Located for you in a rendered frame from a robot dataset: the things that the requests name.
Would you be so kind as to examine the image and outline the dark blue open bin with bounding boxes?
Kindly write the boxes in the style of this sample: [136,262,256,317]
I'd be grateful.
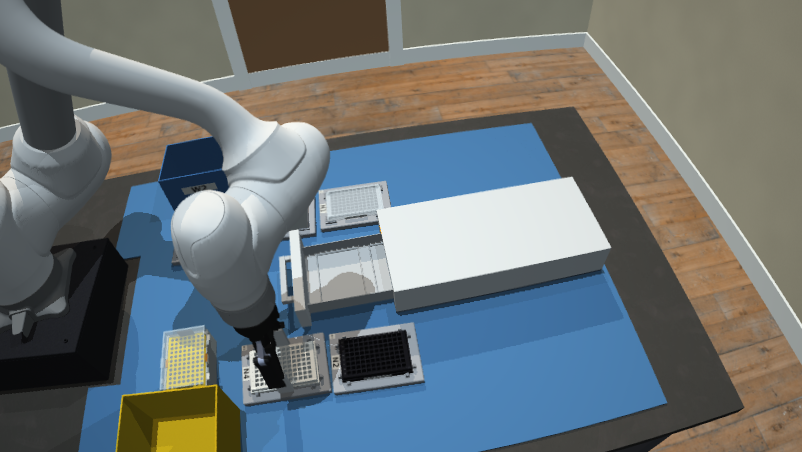
[158,136,229,211]

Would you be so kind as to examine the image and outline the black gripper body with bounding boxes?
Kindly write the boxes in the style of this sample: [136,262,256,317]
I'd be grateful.
[233,303,278,348]

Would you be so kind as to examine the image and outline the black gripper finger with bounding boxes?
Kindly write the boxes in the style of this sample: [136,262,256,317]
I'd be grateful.
[253,328,294,394]
[273,321,290,347]

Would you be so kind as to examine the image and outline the yellow open-top bin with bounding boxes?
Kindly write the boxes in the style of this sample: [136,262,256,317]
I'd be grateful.
[116,385,241,452]

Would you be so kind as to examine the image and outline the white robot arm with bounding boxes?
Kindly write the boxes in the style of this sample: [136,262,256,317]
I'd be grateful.
[0,0,330,338]

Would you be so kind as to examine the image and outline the blue flat mat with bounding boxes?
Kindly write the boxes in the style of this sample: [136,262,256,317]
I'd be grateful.
[78,123,667,452]

